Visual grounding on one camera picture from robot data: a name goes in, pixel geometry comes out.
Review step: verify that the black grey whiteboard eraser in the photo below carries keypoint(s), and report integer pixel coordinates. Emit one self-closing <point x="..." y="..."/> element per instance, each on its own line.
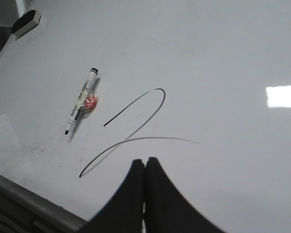
<point x="25" y="23"/>

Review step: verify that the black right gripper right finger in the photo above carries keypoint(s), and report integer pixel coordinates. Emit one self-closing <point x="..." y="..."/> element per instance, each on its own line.
<point x="166" y="210"/>

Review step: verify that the red magnet taped to marker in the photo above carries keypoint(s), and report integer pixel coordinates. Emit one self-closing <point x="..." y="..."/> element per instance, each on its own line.
<point x="90" y="103"/>

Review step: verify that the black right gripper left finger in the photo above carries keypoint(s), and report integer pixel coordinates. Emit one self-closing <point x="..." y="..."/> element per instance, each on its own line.
<point x="123" y="213"/>

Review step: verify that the white whiteboard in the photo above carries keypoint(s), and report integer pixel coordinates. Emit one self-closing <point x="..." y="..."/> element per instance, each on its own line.
<point x="189" y="82"/>

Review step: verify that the white whiteboard marker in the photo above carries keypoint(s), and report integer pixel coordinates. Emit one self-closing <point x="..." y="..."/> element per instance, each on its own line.
<point x="80" y="103"/>

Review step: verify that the grey aluminium whiteboard ledge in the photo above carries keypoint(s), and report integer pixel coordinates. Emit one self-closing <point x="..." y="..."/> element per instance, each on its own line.
<point x="34" y="213"/>

